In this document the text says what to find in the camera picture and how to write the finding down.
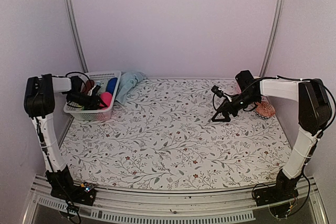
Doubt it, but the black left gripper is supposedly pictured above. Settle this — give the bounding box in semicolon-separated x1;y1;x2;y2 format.
68;91;108;112

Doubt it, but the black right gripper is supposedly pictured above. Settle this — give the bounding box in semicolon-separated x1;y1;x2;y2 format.
212;91;260;122

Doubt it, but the pink towel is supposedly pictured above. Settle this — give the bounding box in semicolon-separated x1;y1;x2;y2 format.
99;92;112;109

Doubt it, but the light blue towel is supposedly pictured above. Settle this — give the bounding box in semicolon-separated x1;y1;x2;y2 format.
115;72;146;105

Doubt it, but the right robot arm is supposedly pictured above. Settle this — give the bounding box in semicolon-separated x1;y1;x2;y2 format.
211;70;335;201

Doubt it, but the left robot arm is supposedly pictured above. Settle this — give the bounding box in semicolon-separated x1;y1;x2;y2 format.
24;71;102;200

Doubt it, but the white plastic basket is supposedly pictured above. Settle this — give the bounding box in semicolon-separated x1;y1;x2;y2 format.
64;70;121;121

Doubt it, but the teal patterned rolled towel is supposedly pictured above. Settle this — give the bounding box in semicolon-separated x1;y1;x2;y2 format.
95;79;109;94

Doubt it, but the dark red rolled towel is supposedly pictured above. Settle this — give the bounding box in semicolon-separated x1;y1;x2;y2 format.
81;80;95;94

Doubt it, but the blue rolled towel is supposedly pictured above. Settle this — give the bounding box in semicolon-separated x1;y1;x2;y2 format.
106;77;118;94

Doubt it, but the floral tablecloth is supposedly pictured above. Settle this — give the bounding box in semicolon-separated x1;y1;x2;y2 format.
61;79;291;190

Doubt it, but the left black cable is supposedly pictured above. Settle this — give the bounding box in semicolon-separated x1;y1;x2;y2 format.
64;71;90;96

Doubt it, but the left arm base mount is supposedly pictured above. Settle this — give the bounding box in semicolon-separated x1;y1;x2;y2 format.
50;182;97;206

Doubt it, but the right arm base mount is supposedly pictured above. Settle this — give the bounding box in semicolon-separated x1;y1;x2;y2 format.
251;186;299;206

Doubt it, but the front aluminium rail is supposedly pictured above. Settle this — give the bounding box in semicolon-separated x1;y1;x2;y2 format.
23;176;329;223

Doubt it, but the left aluminium post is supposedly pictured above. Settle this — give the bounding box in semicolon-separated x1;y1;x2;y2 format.
64;0;88;72

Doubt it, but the aluminium post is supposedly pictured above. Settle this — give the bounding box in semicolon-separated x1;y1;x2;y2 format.
259;0;285;77
64;0;88;72

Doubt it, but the right aluminium post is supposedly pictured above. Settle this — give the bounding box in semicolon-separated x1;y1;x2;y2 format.
259;0;285;77

